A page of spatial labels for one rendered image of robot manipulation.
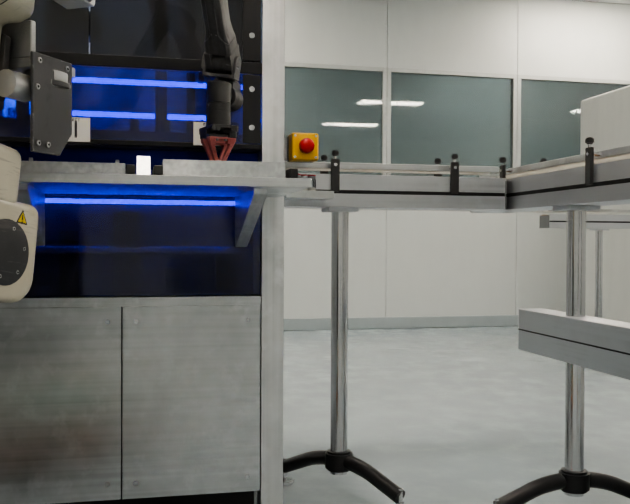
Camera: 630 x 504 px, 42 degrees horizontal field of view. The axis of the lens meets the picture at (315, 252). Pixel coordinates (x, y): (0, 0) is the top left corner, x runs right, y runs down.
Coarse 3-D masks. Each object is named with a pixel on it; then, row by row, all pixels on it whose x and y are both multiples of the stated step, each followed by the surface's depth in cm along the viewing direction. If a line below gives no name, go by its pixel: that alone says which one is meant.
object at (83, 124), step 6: (72, 120) 201; (78, 120) 202; (84, 120) 202; (72, 126) 201; (78, 126) 202; (84, 126) 202; (72, 132) 201; (78, 132) 202; (84, 132) 202; (72, 138) 201; (78, 138) 202; (84, 138) 202
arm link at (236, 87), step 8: (240, 64) 192; (208, 72) 190; (232, 72) 189; (224, 80) 195; (232, 80) 193; (232, 88) 195; (240, 88) 200; (232, 96) 195; (240, 96) 198; (232, 104) 195; (240, 104) 199
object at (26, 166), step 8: (24, 168) 174; (32, 168) 175; (40, 168) 175; (48, 168) 176; (56, 168) 176; (64, 168) 176; (72, 168) 177; (80, 168) 177; (88, 168) 177; (96, 168) 178; (104, 168) 178; (112, 168) 178; (120, 168) 179
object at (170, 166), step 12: (168, 168) 170; (180, 168) 171; (192, 168) 171; (204, 168) 172; (216, 168) 172; (228, 168) 173; (240, 168) 173; (252, 168) 174; (264, 168) 174; (276, 168) 175
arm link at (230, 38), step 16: (208, 0) 177; (224, 0) 180; (208, 16) 180; (224, 16) 181; (208, 32) 183; (224, 32) 183; (208, 48) 186; (224, 48) 185; (208, 64) 189; (224, 64) 188
